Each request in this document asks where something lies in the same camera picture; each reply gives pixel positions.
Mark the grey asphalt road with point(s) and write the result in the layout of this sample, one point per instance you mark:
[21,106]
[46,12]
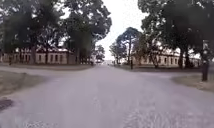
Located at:
[108,96]

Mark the tree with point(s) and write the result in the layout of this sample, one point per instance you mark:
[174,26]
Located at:
[128,38]

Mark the grass strip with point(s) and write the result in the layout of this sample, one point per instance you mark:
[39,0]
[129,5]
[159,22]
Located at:
[61,67]
[161,69]

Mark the long low beige building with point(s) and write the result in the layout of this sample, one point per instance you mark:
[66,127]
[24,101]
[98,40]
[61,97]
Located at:
[165,60]
[53,57]

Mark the group of large trees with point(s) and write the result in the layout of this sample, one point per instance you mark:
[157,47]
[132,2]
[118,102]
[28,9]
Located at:
[45,23]
[181,23]

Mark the dry grass patch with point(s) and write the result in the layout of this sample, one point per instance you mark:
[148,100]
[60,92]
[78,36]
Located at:
[195,81]
[11,81]

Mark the short dark post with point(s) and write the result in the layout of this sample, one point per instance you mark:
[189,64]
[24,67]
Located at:
[131,64]

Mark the dark post with sign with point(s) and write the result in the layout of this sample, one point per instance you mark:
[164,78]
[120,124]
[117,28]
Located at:
[205,70]

